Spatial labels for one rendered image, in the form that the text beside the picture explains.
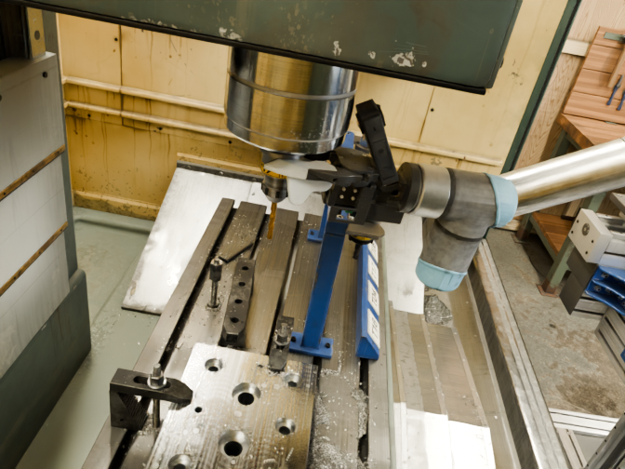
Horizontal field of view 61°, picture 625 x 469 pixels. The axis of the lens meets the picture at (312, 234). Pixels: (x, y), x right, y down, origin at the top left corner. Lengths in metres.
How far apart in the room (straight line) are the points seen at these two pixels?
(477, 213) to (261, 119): 0.34
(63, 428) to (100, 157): 0.99
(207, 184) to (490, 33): 1.43
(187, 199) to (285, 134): 1.23
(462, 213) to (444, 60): 0.29
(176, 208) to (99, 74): 0.49
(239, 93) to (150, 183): 1.39
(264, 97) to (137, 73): 1.27
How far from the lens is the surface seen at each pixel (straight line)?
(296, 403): 0.94
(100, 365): 1.50
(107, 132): 1.97
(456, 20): 0.53
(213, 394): 0.93
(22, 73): 0.96
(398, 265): 1.75
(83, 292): 1.39
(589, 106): 3.64
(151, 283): 1.66
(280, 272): 1.35
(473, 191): 0.76
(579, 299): 1.64
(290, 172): 0.67
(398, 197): 0.75
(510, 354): 1.50
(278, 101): 0.60
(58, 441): 1.36
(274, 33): 0.54
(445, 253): 0.81
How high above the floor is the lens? 1.70
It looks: 32 degrees down
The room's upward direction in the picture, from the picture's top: 11 degrees clockwise
